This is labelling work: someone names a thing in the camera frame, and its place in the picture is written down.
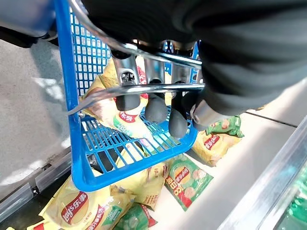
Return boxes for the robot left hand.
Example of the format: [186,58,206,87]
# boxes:
[81,0,307,139]

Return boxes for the chrome wire basket handle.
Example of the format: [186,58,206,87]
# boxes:
[67,83,207,116]
[68,0,203,70]

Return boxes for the blue plastic shopping basket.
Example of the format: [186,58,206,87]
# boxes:
[54,0,204,192]

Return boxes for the green Lay's chip bag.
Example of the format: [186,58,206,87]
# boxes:
[164,154,214,212]
[112,202,158,230]
[205,115,245,138]

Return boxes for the grey robot body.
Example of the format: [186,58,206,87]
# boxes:
[0,0,58,48]

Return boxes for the large yellow Lay's chip bag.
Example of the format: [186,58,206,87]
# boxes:
[38,176,137,230]

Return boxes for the silver shelf edge rail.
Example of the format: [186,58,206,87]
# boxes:
[217,115,307,230]

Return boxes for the green chip bags behind rail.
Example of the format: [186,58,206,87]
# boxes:
[278,167,307,230]

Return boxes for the clear shelf price rail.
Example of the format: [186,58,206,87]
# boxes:
[35,150,72,192]
[0,183,36,216]

